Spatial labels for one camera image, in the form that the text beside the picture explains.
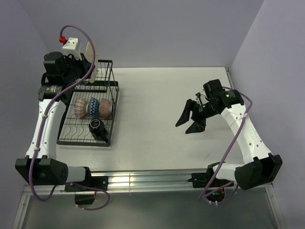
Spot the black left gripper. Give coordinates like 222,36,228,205
62,52,95,84

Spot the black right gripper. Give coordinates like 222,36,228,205
175,98,218,134

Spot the round woven bamboo tray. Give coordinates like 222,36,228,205
85,42,98,83

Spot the blue triangle patterned bowl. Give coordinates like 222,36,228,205
74,97,87,118

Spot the orange patterned bowl zigzag outside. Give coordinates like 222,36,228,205
88,97,100,118

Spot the pink floral patterned bowl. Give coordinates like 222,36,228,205
100,98,112,119

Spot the black mug white inside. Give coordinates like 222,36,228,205
89,119,109,143

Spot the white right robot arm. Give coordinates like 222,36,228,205
175,85,283,190

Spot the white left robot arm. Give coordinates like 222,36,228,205
15,52,93,190

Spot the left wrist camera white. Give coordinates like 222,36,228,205
59,36,82,60

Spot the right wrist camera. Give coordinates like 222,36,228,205
195,92,205,101

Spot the black wire dish rack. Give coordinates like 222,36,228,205
57,60,119,147

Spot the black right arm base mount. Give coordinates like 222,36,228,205
187,172,234,188

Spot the aluminium table edge rail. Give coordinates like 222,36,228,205
23,168,274,196

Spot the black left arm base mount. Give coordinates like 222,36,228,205
64,176,111,210

